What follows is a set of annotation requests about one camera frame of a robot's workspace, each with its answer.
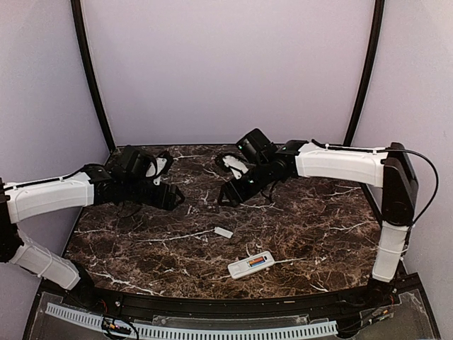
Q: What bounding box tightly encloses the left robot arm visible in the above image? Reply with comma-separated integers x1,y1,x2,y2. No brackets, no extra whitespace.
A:
1,145,185,309

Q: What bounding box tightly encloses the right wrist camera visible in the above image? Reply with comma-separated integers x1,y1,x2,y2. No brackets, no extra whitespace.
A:
215,153,248,179

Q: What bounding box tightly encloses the black front rail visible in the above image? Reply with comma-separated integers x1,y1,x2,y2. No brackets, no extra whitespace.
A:
38,275,422,319

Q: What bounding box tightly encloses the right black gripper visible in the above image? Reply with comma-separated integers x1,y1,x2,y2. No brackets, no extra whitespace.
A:
217,159,273,207

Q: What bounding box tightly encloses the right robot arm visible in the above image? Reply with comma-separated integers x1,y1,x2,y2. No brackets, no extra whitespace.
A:
215,128,422,307

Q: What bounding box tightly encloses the black frame post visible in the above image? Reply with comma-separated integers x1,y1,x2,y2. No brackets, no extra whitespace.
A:
70,0,116,154
343,0,385,147

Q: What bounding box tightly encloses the left black frame post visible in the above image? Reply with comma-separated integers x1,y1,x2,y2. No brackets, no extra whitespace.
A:
70,0,116,154

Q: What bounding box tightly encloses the white slotted cable duct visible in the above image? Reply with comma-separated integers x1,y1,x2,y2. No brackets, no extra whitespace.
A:
45,302,338,339

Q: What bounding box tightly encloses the white battery cover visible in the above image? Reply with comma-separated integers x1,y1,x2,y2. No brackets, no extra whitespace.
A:
214,227,234,239

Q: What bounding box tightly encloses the orange battery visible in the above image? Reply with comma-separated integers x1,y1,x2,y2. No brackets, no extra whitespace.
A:
248,256,265,267

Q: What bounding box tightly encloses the white remote control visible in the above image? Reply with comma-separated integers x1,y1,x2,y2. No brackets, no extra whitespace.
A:
227,251,275,279

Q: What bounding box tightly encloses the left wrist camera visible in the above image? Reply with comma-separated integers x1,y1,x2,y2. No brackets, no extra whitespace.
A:
146,150,173,186

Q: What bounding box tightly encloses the blue battery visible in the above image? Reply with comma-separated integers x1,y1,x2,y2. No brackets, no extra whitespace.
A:
248,259,265,268

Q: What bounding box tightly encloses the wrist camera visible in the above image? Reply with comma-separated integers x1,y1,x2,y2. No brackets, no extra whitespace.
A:
215,153,248,179
146,150,173,186

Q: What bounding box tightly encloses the right black frame post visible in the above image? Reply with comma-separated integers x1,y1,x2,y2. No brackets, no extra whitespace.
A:
343,0,385,147

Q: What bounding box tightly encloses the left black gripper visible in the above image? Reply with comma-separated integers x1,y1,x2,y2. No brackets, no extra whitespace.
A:
123,177,185,211

